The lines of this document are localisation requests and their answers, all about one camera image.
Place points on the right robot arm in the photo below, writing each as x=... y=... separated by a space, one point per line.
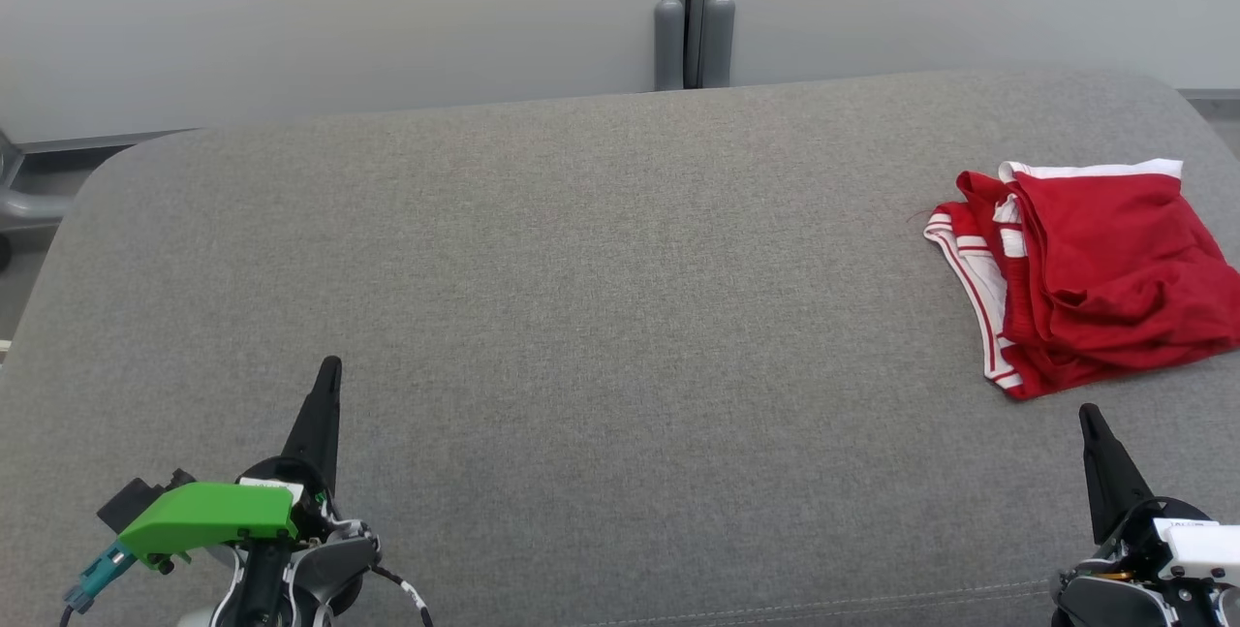
x=1114 y=608

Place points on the red shorts with white trim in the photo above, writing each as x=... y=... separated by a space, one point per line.
x=1114 y=239

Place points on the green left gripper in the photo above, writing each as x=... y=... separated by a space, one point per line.
x=208 y=516

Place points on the grey partition post with foot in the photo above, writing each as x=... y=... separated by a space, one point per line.
x=29 y=205

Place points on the grey fabric sofa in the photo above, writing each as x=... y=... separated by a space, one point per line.
x=630 y=317

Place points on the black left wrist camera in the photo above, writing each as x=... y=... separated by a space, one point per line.
x=140 y=501

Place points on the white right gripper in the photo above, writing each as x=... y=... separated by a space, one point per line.
x=1192 y=545

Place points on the grey double partition post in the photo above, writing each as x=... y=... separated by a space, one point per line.
x=693 y=16

